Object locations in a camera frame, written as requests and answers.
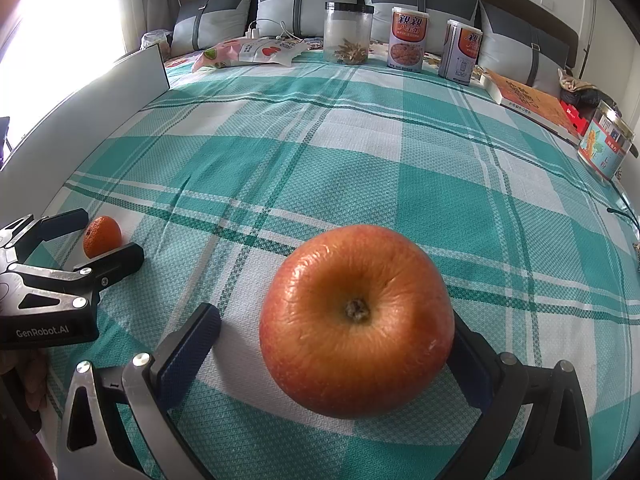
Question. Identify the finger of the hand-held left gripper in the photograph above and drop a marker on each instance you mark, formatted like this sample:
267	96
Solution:
120	260
60	222

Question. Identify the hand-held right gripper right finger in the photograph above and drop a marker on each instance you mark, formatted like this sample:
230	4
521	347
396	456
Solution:
475	375

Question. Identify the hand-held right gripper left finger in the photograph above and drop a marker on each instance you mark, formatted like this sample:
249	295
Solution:
192	355

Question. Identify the small orange tangerine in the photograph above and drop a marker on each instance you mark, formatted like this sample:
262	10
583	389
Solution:
102	235

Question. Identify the white cardboard box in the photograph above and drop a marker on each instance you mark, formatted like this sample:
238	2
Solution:
100	100

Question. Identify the red apple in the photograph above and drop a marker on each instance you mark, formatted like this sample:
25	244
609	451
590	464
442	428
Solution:
325	360

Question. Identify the person's left hand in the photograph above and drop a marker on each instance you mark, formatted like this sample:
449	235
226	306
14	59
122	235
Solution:
25	377

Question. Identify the clear plastic bag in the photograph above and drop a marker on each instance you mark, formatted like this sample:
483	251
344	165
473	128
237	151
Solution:
157	42

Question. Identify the grey curtain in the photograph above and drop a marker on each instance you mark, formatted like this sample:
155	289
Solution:
150	0

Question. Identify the pink white snack bag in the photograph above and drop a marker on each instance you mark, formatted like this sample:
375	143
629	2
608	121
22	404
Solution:
255	51

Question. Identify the teal plaid blanket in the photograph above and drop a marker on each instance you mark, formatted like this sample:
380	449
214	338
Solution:
350	160

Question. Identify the teal label tin can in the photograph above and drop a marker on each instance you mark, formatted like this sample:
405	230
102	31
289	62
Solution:
602	150

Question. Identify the white power strip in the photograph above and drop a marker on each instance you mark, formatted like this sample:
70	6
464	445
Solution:
251	32

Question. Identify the small red box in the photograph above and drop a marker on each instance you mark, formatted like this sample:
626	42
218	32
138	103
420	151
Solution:
575	117

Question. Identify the orange book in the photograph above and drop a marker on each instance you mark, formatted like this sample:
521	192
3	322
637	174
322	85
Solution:
530	100

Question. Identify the brown handbag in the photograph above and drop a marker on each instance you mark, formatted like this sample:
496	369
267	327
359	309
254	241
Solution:
575	92

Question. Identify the silver orange food can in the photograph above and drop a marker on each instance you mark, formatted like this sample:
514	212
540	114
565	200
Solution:
460	52

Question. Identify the clear jar with black lid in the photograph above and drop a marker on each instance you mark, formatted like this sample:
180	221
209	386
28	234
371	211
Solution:
347	30

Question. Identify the orange label food can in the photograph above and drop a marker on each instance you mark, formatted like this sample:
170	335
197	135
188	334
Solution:
407	40

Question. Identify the white door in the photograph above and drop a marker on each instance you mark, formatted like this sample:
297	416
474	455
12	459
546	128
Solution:
607	35

